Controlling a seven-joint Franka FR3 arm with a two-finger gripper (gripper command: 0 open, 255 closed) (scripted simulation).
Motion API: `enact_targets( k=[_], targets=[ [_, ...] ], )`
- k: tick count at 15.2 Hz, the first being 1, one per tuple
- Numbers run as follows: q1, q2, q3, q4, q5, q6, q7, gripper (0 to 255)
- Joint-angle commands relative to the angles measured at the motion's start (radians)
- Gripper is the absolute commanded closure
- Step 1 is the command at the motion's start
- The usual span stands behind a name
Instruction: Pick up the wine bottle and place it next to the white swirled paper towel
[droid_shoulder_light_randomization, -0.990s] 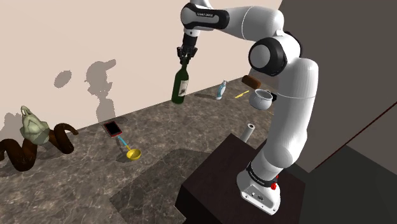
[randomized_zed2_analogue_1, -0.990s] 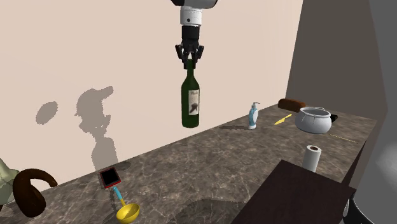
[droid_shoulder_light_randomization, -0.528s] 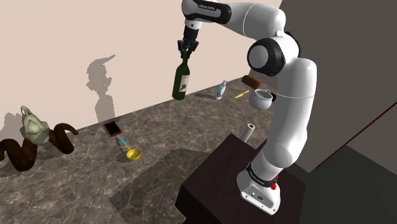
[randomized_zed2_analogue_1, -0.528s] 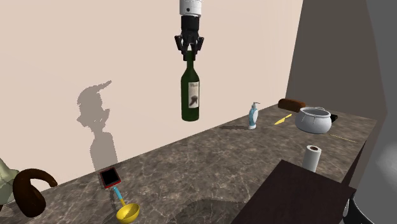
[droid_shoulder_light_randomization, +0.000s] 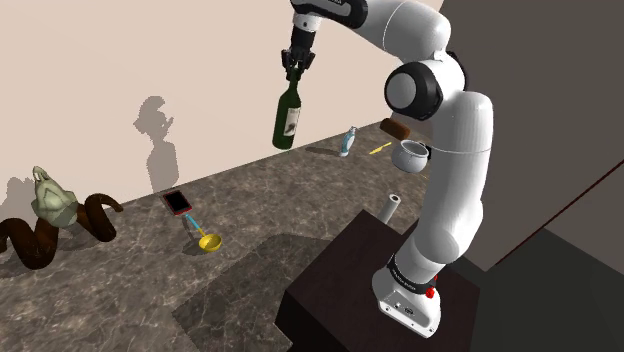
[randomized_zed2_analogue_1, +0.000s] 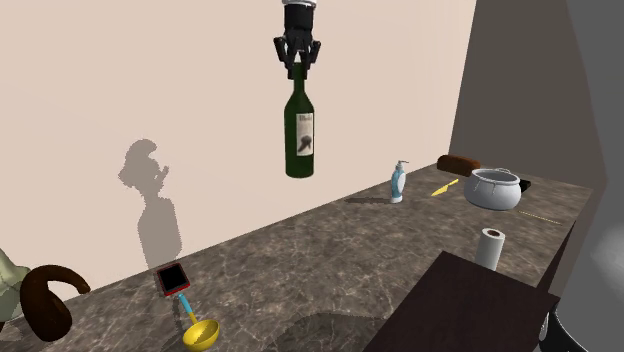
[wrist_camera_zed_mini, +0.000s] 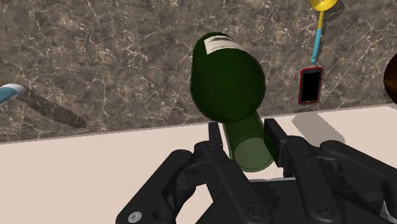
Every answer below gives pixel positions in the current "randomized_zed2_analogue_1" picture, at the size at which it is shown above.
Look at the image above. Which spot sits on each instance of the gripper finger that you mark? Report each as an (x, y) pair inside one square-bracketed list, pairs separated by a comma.
[(313, 53), (282, 50)]

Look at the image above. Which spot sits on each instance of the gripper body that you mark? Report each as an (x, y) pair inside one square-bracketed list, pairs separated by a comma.
[(299, 23)]

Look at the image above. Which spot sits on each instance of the green wine bottle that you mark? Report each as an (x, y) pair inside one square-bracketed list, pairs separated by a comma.
[(299, 105)]

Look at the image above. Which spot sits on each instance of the blue white soap dispenser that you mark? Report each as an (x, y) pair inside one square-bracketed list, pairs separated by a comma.
[(398, 184)]

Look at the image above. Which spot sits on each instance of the brown bread loaf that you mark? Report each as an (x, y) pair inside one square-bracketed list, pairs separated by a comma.
[(457, 164)]

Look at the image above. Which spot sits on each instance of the yellow knife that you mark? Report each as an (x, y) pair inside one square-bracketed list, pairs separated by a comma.
[(444, 188)]

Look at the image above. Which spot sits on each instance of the red phone black screen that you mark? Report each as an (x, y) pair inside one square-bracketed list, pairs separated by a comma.
[(172, 279)]

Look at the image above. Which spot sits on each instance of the white paper towel roll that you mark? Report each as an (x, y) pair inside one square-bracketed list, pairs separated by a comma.
[(489, 249)]

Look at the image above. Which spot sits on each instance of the thin yellow stick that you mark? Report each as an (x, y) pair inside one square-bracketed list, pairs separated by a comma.
[(539, 217)]

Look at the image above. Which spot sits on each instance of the dark brown curved object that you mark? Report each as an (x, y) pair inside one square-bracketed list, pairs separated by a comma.
[(43, 312)]

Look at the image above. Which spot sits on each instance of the pale green object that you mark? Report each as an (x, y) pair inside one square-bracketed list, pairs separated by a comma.
[(8, 287)]

